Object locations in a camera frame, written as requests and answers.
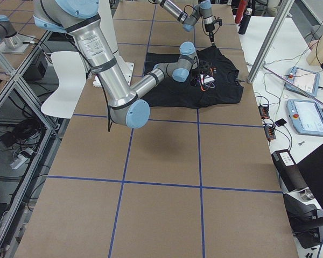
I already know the red bottle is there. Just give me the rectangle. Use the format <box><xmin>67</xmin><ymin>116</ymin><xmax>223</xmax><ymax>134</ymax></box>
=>
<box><xmin>235</xmin><ymin>0</ymin><xmax>248</xmax><ymax>24</ymax></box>

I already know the black graphic t-shirt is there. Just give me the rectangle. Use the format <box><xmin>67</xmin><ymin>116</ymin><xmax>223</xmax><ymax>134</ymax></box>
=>
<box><xmin>142</xmin><ymin>47</ymin><xmax>243</xmax><ymax>109</ymax></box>

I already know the teach pendant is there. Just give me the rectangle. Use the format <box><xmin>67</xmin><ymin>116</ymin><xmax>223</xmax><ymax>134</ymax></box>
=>
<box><xmin>285</xmin><ymin>66</ymin><xmax>320</xmax><ymax>97</ymax></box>
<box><xmin>286</xmin><ymin>99</ymin><xmax>323</xmax><ymax>137</ymax></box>

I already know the white power strip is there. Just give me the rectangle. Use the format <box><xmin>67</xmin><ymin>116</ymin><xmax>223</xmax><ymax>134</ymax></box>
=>
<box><xmin>10</xmin><ymin>151</ymin><xmax>31</xmax><ymax>170</ymax></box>

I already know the orange circuit board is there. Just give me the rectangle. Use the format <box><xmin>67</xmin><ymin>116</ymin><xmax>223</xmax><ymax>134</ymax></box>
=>
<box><xmin>258</xmin><ymin>105</ymin><xmax>270</xmax><ymax>119</ymax></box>

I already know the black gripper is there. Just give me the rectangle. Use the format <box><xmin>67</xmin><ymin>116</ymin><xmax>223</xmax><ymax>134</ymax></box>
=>
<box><xmin>203</xmin><ymin>16</ymin><xmax>222</xmax><ymax>46</ymax></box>
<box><xmin>190</xmin><ymin>60</ymin><xmax>215</xmax><ymax>90</ymax></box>

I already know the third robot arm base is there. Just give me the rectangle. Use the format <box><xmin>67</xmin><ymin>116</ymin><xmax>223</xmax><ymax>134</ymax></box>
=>
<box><xmin>0</xmin><ymin>15</ymin><xmax>30</xmax><ymax>54</ymax></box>

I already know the black computer monitor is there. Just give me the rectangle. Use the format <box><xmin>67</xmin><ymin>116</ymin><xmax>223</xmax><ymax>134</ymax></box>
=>
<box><xmin>298</xmin><ymin>144</ymin><xmax>323</xmax><ymax>208</ymax></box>

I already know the aluminium side frame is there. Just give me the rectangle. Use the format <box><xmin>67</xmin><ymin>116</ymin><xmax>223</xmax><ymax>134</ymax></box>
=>
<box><xmin>0</xmin><ymin>32</ymin><xmax>67</xmax><ymax>257</ymax></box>

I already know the near teach pendant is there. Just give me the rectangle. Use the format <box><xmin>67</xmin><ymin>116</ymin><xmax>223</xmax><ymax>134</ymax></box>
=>
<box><xmin>286</xmin><ymin>99</ymin><xmax>323</xmax><ymax>137</ymax></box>

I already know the black water bottle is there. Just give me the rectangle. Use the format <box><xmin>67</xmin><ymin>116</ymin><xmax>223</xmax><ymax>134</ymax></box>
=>
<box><xmin>238</xmin><ymin>8</ymin><xmax>252</xmax><ymax>35</ymax></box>

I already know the aluminium frame post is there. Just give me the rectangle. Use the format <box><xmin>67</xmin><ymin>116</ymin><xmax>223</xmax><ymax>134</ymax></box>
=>
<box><xmin>247</xmin><ymin>0</ymin><xmax>294</xmax><ymax>84</ymax></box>

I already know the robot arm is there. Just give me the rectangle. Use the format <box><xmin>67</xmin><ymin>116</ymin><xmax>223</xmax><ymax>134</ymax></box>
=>
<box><xmin>149</xmin><ymin>0</ymin><xmax>222</xmax><ymax>47</ymax></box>
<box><xmin>33</xmin><ymin>1</ymin><xmax>197</xmax><ymax>128</ymax></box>

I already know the white plastic chair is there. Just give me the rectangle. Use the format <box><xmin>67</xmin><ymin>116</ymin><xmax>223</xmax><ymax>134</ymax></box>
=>
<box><xmin>41</xmin><ymin>51</ymin><xmax>87</xmax><ymax>119</ymax></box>

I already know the far teach pendant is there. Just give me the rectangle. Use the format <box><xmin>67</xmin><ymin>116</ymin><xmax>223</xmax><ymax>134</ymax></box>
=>
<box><xmin>285</xmin><ymin>66</ymin><xmax>320</xmax><ymax>97</ymax></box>

